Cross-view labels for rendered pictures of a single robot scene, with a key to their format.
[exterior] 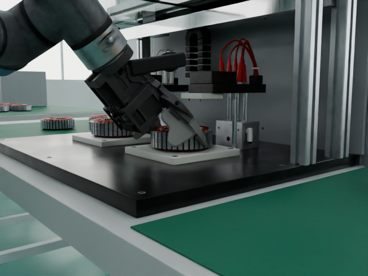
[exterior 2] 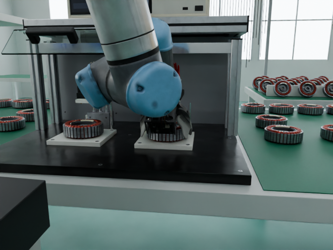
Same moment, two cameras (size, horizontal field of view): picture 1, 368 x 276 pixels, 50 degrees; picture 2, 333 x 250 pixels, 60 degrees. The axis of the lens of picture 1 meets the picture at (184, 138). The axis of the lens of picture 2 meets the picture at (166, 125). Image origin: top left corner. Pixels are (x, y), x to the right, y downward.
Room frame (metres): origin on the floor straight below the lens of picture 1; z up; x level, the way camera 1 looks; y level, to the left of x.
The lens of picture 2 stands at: (0.15, 0.55, 0.99)
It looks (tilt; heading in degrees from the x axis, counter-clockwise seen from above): 13 degrees down; 316
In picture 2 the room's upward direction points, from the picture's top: straight up
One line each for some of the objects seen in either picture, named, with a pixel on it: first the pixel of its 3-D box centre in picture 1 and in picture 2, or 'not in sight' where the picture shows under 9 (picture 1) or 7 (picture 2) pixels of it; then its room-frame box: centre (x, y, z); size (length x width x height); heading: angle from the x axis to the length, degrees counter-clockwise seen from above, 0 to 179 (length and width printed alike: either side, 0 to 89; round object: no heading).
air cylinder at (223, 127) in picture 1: (236, 133); not in sight; (0.80, -0.11, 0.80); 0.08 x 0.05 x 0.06; 39
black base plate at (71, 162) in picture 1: (151, 150); (126, 142); (0.81, 0.07, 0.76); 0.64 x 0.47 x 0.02; 39
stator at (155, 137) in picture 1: (181, 137); (166, 130); (0.71, 0.00, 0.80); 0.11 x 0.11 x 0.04
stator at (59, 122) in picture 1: (57, 123); not in sight; (1.35, 0.43, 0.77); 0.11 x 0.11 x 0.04
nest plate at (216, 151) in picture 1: (181, 150); (166, 139); (0.71, 0.00, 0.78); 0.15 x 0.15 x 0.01; 39
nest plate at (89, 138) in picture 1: (116, 137); (83, 136); (0.90, 0.16, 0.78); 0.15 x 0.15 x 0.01; 39
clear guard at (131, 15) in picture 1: (117, 22); (80, 44); (0.90, 0.15, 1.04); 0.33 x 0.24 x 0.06; 129
